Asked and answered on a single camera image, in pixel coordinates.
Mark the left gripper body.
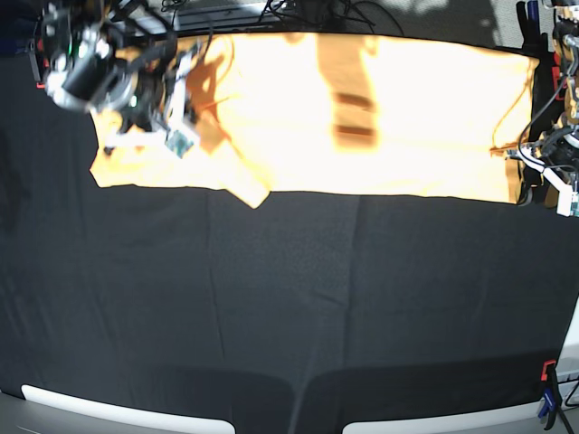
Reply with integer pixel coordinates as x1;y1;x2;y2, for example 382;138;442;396
534;115;578;167

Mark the black cable bundle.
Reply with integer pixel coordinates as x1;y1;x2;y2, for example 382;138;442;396
160;0;408;35

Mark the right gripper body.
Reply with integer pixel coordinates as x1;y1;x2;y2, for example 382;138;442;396
116;60;176;135

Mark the red black clamp left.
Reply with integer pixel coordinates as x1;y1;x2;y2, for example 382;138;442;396
28;37;50;90

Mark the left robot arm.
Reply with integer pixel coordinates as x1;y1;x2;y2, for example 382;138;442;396
268;1;578;208

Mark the blue clamp top right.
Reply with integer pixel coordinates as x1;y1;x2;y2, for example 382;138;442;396
516;0;542;52

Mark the red blue clamp lower right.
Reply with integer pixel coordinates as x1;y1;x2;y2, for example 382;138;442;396
537;359;561;431

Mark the black table cloth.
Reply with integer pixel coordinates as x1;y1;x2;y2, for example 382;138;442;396
1;58;578;433

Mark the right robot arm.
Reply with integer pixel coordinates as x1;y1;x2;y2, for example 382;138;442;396
34;1;177;146

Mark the yellow t-shirt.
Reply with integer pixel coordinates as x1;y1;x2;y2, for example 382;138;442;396
89;32;542;210

